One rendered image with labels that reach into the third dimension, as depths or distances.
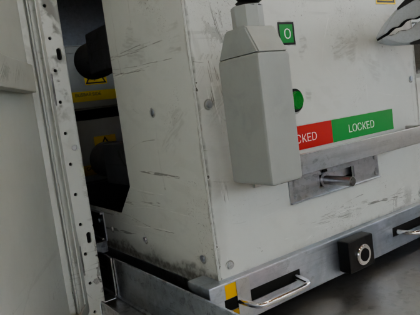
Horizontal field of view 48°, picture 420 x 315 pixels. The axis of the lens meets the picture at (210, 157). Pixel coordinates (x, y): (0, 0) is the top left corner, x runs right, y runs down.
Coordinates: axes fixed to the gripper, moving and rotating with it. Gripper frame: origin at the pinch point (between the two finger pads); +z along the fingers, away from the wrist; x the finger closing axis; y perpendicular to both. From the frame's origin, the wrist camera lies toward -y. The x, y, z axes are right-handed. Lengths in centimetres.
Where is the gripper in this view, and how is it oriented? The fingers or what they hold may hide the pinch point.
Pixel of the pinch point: (382, 37)
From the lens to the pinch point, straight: 85.0
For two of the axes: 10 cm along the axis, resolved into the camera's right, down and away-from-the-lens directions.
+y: 6.3, -1.6, 7.6
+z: -7.1, 2.9, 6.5
